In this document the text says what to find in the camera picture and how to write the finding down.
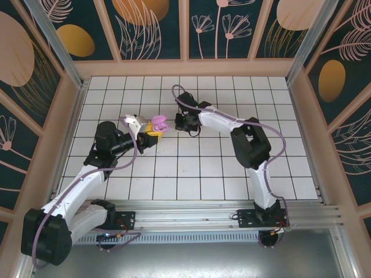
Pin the purple earbud charging case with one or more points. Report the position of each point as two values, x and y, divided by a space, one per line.
159 119

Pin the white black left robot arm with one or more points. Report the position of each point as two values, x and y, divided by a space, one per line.
81 185

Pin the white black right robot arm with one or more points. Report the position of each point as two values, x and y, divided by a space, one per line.
261 185

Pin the grey metal sheet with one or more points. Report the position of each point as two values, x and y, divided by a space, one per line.
185 260

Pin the aluminium side rail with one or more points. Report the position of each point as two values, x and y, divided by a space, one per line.
71 136
307 139

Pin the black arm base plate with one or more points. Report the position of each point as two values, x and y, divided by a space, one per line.
246 218
127 220

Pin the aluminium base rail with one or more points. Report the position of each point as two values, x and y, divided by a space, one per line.
185 214

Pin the aluminium corner post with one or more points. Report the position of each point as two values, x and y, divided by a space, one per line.
307 43
55 43

